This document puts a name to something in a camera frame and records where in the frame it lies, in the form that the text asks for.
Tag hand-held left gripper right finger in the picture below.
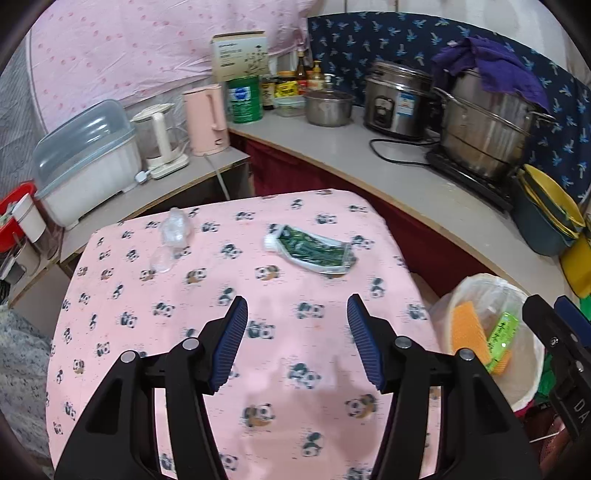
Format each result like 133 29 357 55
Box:
347 293 542 480

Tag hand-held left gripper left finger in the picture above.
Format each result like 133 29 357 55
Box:
54 295 250 480

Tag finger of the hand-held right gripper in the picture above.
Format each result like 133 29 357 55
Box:
523 295 591 384
554 295 591 349

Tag small green packet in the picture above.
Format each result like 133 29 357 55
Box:
487 311 519 365

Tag trash bin with white liner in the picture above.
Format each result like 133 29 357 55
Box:
427 273 546 418

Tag dark green seaweed packet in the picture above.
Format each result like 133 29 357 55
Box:
264 224 358 275

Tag clear plastic bag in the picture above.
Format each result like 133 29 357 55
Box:
150 208 195 273

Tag green plastic bag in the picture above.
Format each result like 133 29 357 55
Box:
536 355 555 407

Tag yellow pot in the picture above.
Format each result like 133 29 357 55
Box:
560 231 591 298

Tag pink panda print tablecloth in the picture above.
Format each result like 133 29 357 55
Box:
46 188 444 480

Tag stacked yellow blue bowls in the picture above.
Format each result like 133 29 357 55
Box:
512 166 586 257

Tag yellow plate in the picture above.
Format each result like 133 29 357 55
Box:
519 164 586 234

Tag black induction cooker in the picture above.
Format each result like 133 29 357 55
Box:
425 150 520 213

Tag large steel steamer pot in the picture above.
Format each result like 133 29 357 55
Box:
434 67 555 182

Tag grey floral bedding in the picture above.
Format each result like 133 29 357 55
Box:
0 309 51 457

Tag white dish box clear lid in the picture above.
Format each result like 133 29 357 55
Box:
32 99 143 229

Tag white glass kettle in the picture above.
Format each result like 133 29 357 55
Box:
131 104 190 180

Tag pink electric kettle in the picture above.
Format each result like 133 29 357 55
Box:
182 84 230 157

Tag white cup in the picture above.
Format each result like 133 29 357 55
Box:
11 191 47 243

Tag small steel pot with lid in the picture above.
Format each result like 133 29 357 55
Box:
305 88 355 127

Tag green tin can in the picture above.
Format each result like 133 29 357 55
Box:
226 75 264 124

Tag steel rice cooker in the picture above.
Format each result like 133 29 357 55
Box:
364 60 435 141

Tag clear glass container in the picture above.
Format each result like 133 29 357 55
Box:
274 95 308 117

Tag red plastic basket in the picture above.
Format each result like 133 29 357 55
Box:
0 182 38 252

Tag yellow label jar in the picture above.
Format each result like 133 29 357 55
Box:
274 71 300 99

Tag purple cloth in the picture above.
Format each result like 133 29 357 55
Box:
431 37 552 114

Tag white and green cardboard box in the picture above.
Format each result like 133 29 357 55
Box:
210 31 271 83

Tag pink dotted curtain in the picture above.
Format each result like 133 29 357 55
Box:
28 0 324 109

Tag white kettle cable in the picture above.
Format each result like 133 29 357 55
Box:
205 154 229 200

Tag black power cable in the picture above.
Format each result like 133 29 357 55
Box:
369 136 437 164

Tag blue printed wall cloth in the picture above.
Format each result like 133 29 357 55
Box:
307 14 591 204

